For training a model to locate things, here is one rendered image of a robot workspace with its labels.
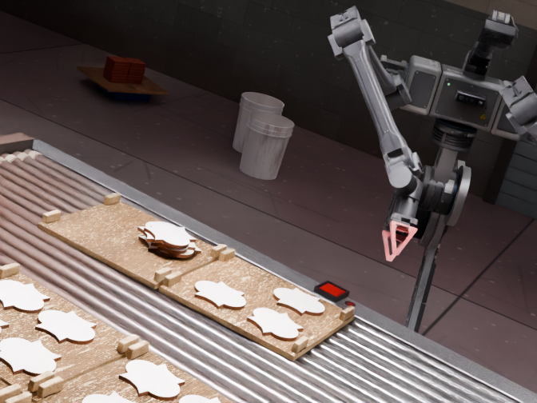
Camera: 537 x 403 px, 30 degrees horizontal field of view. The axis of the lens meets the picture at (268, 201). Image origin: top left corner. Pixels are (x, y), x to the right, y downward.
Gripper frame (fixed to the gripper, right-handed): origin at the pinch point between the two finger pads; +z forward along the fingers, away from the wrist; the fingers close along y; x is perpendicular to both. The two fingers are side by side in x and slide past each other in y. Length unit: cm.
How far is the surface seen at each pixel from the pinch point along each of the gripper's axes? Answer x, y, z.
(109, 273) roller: -68, -17, 23
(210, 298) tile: -40.5, -11.3, 22.3
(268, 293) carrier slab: -26.7, -23.9, 15.2
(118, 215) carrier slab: -75, -44, 3
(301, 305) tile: -17.4, -20.3, 15.9
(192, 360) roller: -39, 10, 39
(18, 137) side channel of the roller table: -119, -75, -17
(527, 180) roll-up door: 127, -432, -169
